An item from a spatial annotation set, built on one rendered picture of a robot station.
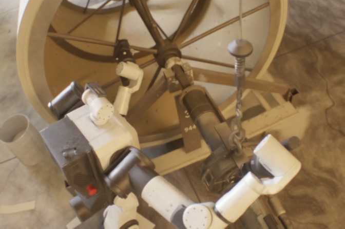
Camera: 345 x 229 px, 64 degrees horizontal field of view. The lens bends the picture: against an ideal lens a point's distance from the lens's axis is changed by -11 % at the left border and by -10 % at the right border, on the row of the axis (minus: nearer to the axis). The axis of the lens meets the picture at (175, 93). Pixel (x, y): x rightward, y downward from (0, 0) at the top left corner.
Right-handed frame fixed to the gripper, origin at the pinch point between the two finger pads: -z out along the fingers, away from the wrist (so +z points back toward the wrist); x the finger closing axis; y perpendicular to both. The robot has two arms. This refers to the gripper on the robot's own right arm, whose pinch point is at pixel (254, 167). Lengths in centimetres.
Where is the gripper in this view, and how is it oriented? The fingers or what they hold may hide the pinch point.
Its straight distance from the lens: 104.7
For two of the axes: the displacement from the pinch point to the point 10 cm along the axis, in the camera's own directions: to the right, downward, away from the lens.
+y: -3.8, -8.8, 2.8
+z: 0.3, -3.1, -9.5
